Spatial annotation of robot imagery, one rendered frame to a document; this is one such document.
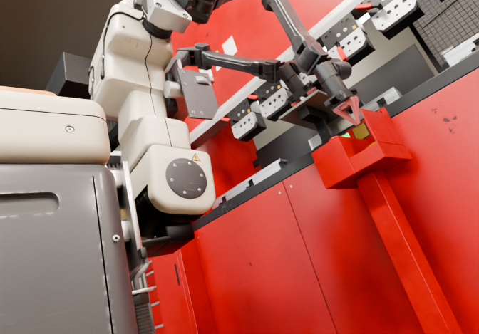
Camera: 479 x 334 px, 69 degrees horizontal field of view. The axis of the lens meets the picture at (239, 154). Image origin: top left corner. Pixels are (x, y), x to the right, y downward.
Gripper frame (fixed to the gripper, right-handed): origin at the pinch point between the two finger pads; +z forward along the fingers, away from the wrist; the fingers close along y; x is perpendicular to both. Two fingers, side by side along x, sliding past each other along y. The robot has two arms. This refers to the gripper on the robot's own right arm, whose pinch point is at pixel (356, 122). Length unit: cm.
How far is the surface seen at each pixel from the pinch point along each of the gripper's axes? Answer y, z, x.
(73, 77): -12, -104, 115
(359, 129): 10.6, 1.0, 5.1
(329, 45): 40, -39, 9
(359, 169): -8.0, 12.1, 2.9
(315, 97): 11.4, -16.6, 12.6
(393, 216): -6.5, 26.7, 2.4
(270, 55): 41, -55, 35
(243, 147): 80, -41, 111
